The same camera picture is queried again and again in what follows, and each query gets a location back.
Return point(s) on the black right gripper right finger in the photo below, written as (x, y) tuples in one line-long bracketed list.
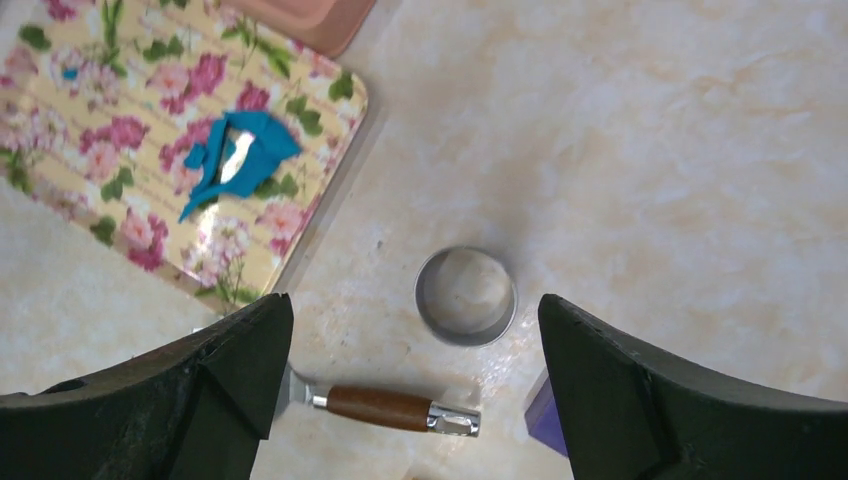
[(631, 410)]

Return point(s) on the metal scraper wooden handle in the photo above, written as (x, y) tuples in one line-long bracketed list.
[(380, 407)]

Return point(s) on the purple toy block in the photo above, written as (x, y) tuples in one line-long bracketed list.
[(541, 416)]

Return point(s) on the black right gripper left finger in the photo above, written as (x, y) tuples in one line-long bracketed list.
[(196, 408)]

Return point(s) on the pink rectangular tray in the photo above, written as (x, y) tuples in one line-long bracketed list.
[(325, 26)]

